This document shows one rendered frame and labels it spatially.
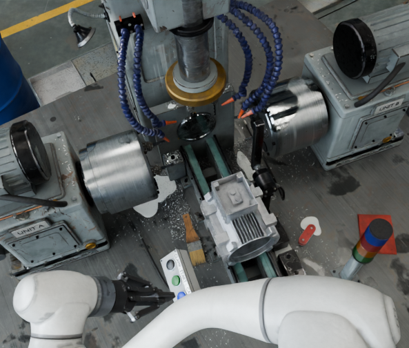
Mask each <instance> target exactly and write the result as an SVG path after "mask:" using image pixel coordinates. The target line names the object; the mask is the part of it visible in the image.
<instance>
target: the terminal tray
mask: <svg viewBox="0 0 409 348"><path fill-rule="evenodd" d="M238 174H240V175H241V176H240V177H239V176H238ZM215 183H217V185H215ZM211 187H212V195H213V198H214V200H215V203H217V206H218V210H219V212H220V214H221V216H222V217H223V220H224V223H225V224H229V223H230V221H231V220H232V221H233V219H235V220H236V218H237V219H238V218H239V216H240V217H241V216H242V215H243V216H244V215H245V214H246V215H247V213H248V214H250V212H251V214H252V212H254V213H257V207H258V203H257V201H256V199H255V197H254V195H253V193H252V191H251V189H250V187H249V185H248V183H247V181H246V179H245V177H244V175H243V173H242V172H241V171H240V172H238V173H235V174H232V175H229V176H227V177H224V178H221V179H219V180H216V181H213V182H211ZM252 200H253V201H254V203H252V202H251V201H252ZM228 209H229V210H230V212H227V210H228Z"/></svg>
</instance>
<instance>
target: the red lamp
mask: <svg viewBox="0 0 409 348"><path fill-rule="evenodd" d="M364 233H365V232H364ZM364 233H363V235H362V236H361V239H360V242H361V245H362V247H363V248H364V249H365V250H367V251H369V252H373V253H374V252H378V251H379V250H380V249H381V248H382V247H383V246H373V245H371V244H369V243H368V242H367V240H366V239H365V235H364Z"/></svg>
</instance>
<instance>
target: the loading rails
mask: <svg viewBox="0 0 409 348"><path fill-rule="evenodd" d="M180 149H181V155H182V157H183V160H184V163H185V168H186V173H187V174H188V176H186V177H182V178H181V183H182V184H183V187H184V188H188V187H190V186H192V187H193V189H194V192H195V195H196V196H197V199H198V201H199V204H201V201H203V200H205V197H204V195H205V194H206V193H208V192H210V189H209V187H208V184H207V183H208V182H212V181H215V180H219V179H221V178H224V177H227V176H229V175H232V174H234V173H233V171H234V168H233V166H232V164H231V162H229V161H228V160H227V158H226V156H225V154H224V152H223V149H222V147H221V145H220V143H219V141H218V139H217V136H216V135H213V137H211V138H208V139H206V152H207V157H208V159H209V162H210V164H211V167H209V168H206V169H203V170H201V168H200V165H199V163H198V161H197V158H196V156H195V154H194V151H193V149H192V147H191V145H187V146H184V147H183V146H180ZM194 216H195V217H196V220H197V223H198V224H200V223H202V222H204V221H203V220H204V219H205V218H204V216H203V213H202V212H201V211H199V212H196V213H194ZM210 256H211V258H212V261H213V262H217V261H220V260H222V258H221V257H220V258H219V257H218V255H217V252H216V250H212V251H210ZM222 261H223V260H222ZM253 261H254V263H255V265H252V266H251V267H248V268H245V269H244V268H243V266H242V264H241V263H240V262H238V263H236V264H235V265H232V266H229V265H228V263H226V264H225V263H224V262H223V264H224V266H225V268H226V271H227V273H228V276H229V278H230V281H231V283H232V284H236V283H240V282H249V281H253V280H258V279H260V278H261V279H264V278H276V277H285V275H284V274H283V272H281V273H280V271H279V268H278V266H277V264H276V262H275V260H274V258H273V256H272V252H271V251H265V252H263V253H262V254H261V255H259V256H257V257H254V258H253Z"/></svg>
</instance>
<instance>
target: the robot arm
mask: <svg viewBox="0 0 409 348"><path fill-rule="evenodd" d="M117 279H118V280H111V279H109V278H107V277H105V276H93V275H83V274H81V273H79V272H75V271H62V270H59V271H44V272H38V273H32V274H30V275H27V276H26V277H24V278H23V279H22V280H21V281H20V282H19V284H18V285H17V288H16V289H15V292H14V296H13V307H14V310H15V311H16V312H17V313H18V314H19V315H20V316H21V317H22V318H23V319H24V320H26V321H28V322H30V325H31V337H30V344H29V347H28V348H86V347H85V346H84V345H82V335H83V328H84V325H85V323H86V319H87V318H89V317H102V316H105V315H107V314H108V313H123V314H128V315H129V316H130V323H134V322H135V321H137V320H138V319H140V317H142V316H145V315H147V314H149V313H152V312H154V311H156V310H157V309H158V308H159V307H160V306H159V305H162V304H163V303H165V302H170V301H171V300H172V299H174V298H175V297H176V296H175V294H174V292H166V291H162V289H158V288H157V287H154V288H152V283H151V282H149V281H147V280H143V279H141V278H137V277H134V276H132V275H130V274H128V273H126V272H125V271H123V272H122V273H120V274H119V275H118V276H117ZM131 286H132V287H131ZM141 296H149V297H141ZM134 306H150V307H147V308H145V309H142V310H140V311H132V309H133V308H134ZM211 327H214V328H220V329H225V330H228V331H233V332H236V333H238V334H243V335H246V336H250V337H252V338H256V339H258V340H262V341H264V342H269V343H272V344H276V345H278V346H279V348H396V347H397V343H398V342H399V340H400V338H401V333H400V328H399V321H398V317H397V312H396V309H395V305H394V302H393V300H392V298H391V297H389V296H387V295H385V294H383V293H381V292H380V291H378V290H376V289H374V288H372V287H369V286H367V285H364V284H361V283H358V282H354V281H350V280H345V279H341V278H333V277H326V276H317V275H292V276H286V277H276V278H264V279H260V280H253V281H249V282H240V283H236V284H226V285H221V286H215V287H208V288H205V289H200V290H198V291H195V292H192V293H189V294H188V295H186V296H184V297H182V298H180V299H178V300H177V301H176V302H174V303H173V304H171V305H170V306H169V307H168V308H166V309H165V310H164V311H162V312H161V313H160V314H159V315H158V316H157V317H156V318H155V319H154V320H152V321H151V322H150V323H149V324H148V325H147V326H145V327H144V328H143V329H142V330H141V331H140V332H139V333H138V334H137V335H136V336H135V337H133V338H132V339H131V340H130V341H129V342H127V343H126V344H125V345H124V346H123V347H122V348H173V347H174V346H175V345H176V344H178V343H179V342H181V341H182V340H183V339H184V338H186V337H187V336H189V335H190V334H193V333H194V332H196V331H198V330H201V329H205V328H211Z"/></svg>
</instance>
